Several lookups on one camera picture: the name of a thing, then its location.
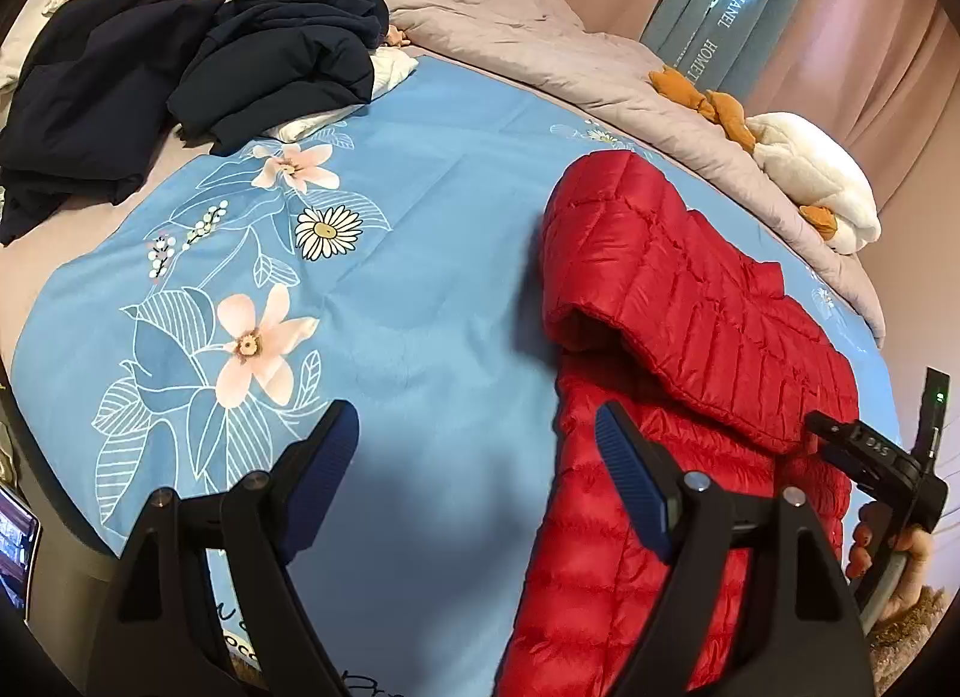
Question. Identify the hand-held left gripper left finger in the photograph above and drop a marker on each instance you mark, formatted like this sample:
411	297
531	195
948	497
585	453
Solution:
334	457

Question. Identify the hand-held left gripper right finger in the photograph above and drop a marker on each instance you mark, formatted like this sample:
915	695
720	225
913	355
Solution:
634	487

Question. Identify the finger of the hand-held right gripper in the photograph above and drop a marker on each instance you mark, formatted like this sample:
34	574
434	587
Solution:
829	431

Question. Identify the red down jacket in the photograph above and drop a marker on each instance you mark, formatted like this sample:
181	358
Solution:
675	292

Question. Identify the person's right hand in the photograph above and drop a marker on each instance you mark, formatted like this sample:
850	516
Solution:
866	539

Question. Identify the blue floral bed sheet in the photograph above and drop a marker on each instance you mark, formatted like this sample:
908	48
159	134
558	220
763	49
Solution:
450	217

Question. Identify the white goose plush toy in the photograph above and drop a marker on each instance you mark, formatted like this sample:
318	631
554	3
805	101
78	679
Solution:
810	165

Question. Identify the white cloth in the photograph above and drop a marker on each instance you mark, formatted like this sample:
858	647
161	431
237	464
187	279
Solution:
390	71

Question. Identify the navy hooded garment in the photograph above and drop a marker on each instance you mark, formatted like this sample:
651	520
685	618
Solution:
285	52

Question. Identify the small peach toy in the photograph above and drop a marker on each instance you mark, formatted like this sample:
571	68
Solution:
397	36

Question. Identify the black garment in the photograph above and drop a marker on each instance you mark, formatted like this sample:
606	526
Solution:
90	97

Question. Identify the grey duvet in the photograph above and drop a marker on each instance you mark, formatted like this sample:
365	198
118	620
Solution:
525	45

